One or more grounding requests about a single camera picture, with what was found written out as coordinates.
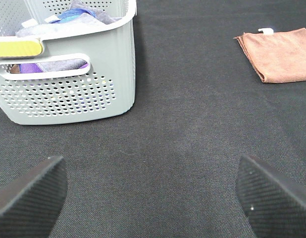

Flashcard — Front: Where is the blue towel in basket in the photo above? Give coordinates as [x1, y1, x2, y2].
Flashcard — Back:
[49, 8, 96, 23]

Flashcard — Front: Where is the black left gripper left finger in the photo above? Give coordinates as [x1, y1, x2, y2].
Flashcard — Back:
[0, 156, 67, 238]

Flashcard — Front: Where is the grey perforated laundry basket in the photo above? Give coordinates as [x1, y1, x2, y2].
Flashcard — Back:
[0, 0, 137, 125]

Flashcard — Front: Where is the black table mat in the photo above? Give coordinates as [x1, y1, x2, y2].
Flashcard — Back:
[0, 0, 306, 238]

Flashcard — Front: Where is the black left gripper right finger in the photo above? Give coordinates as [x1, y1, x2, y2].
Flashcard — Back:
[236, 155, 306, 238]

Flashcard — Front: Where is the brown towel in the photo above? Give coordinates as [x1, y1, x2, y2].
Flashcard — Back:
[235, 28, 306, 84]

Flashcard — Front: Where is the grey towel in basket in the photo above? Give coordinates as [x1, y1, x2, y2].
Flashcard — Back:
[15, 12, 116, 37]

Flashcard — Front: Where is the purple towel in basket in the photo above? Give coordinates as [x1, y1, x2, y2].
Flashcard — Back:
[19, 60, 89, 73]

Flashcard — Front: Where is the yellow basket label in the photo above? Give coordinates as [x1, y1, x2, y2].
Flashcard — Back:
[0, 40, 43, 58]

